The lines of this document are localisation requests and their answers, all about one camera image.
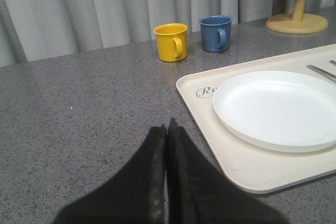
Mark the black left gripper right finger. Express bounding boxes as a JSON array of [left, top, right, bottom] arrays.
[[166, 120, 288, 223]]

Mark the yellow enamel mug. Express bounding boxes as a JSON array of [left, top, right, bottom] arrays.
[[154, 23, 188, 62]]

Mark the grey curtain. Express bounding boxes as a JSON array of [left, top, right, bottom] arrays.
[[0, 0, 336, 68]]

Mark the white round plate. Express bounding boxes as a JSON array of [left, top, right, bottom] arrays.
[[213, 71, 335, 153]]

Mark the beige rabbit serving tray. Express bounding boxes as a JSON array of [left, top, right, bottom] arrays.
[[176, 45, 335, 194]]

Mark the wooden mug tree stand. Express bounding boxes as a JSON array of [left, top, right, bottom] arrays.
[[266, 0, 329, 34]]

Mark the blue enamel mug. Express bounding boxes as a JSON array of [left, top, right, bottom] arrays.
[[199, 15, 233, 52]]

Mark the silver metal chopstick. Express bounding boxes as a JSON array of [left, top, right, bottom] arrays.
[[306, 65, 336, 82]]

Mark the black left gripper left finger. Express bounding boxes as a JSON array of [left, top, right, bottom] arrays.
[[54, 126, 166, 223]]

